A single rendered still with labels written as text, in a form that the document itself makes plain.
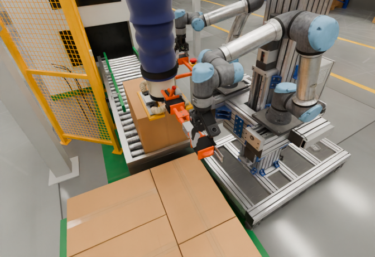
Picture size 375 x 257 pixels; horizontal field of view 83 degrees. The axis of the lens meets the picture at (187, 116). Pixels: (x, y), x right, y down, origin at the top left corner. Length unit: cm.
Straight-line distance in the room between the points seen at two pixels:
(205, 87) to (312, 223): 179
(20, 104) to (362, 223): 300
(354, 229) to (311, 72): 165
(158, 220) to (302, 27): 129
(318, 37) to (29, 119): 212
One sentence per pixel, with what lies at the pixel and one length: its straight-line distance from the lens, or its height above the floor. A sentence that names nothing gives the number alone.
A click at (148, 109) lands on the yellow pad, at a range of 137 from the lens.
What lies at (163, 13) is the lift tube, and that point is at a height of 164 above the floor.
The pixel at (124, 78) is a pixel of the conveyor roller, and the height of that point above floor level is 55.
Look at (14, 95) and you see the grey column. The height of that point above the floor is 103.
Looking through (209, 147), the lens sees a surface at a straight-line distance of 91.
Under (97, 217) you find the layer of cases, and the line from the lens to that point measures 163.
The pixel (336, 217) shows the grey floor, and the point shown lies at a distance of 242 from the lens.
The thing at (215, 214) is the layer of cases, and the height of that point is 54.
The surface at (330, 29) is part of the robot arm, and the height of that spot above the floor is 163.
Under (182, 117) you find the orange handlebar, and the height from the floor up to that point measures 119.
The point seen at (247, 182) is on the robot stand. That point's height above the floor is 21.
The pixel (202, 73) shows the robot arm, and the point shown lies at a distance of 72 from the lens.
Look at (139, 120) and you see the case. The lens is 155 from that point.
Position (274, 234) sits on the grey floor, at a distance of 214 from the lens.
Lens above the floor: 189
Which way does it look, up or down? 39 degrees down
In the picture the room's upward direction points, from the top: 3 degrees counter-clockwise
